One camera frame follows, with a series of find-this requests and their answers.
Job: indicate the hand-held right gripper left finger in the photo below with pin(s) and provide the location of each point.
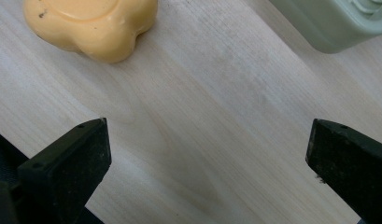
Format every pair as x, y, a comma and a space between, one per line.
67, 169

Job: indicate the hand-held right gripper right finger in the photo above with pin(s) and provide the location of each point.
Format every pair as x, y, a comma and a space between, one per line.
350, 165

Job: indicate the pale green soap dish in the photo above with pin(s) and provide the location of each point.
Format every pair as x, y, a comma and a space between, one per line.
332, 21

